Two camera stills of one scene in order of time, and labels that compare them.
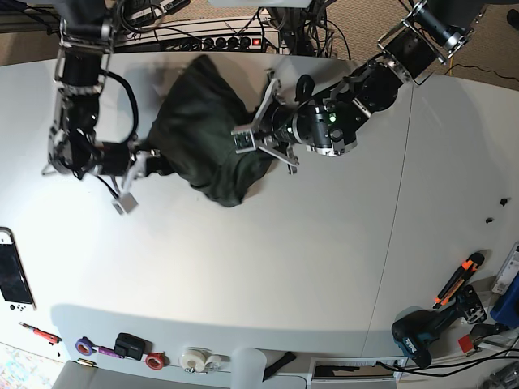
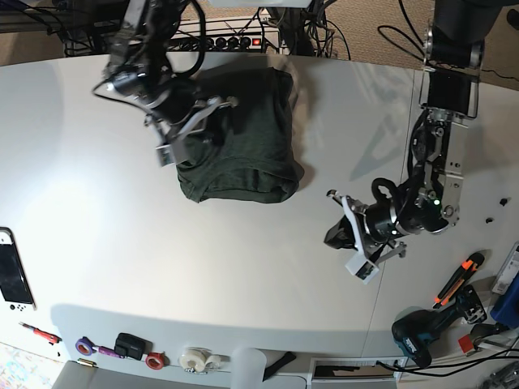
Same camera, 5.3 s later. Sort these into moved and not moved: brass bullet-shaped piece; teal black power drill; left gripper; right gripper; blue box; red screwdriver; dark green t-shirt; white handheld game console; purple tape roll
Moved: left gripper; dark green t-shirt; right gripper
Not moved: red screwdriver; blue box; teal black power drill; purple tape roll; white handheld game console; brass bullet-shaped piece
